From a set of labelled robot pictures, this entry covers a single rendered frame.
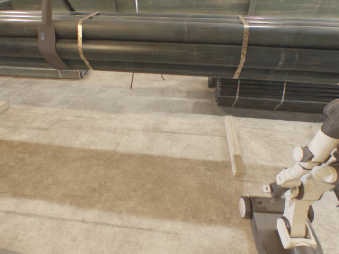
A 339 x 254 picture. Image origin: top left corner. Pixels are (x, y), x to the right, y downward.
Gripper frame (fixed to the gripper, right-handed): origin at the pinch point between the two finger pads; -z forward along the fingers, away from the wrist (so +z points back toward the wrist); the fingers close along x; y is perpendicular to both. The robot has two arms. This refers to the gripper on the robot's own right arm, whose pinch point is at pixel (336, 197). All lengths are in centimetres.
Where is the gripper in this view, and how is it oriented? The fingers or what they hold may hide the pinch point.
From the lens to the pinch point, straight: 182.6
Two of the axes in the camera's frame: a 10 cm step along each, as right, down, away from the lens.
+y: -10.0, -0.5, 0.6
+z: -0.2, -6.2, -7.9
